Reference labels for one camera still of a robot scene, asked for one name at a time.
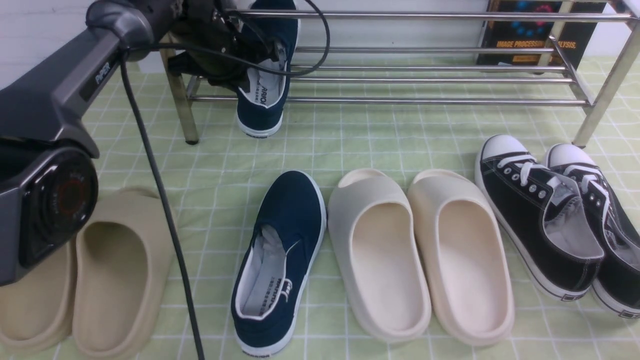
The black canvas sneaker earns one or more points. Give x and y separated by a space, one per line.
543 213
617 284

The silver metal shoe rack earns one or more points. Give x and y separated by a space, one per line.
542 74

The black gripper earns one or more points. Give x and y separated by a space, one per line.
220 42

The black canvas sneaker right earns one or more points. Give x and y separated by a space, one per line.
617 284

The green checked floor mat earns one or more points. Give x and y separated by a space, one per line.
216 188

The tan slide slipper far left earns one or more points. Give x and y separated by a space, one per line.
37 311

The cream slide slipper left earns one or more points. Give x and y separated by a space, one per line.
371 228

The tan slide slipper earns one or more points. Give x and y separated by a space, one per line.
37 311
124 253

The black canvas sneaker left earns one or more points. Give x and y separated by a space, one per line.
543 213

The navy slip-on shoe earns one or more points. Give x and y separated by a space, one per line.
286 238
262 96

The cream slide slipper right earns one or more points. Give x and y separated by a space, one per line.
463 257

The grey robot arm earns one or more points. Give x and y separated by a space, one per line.
49 185

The black image processing book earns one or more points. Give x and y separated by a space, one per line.
573 37

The cream slide slipper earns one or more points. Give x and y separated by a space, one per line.
463 257
371 228

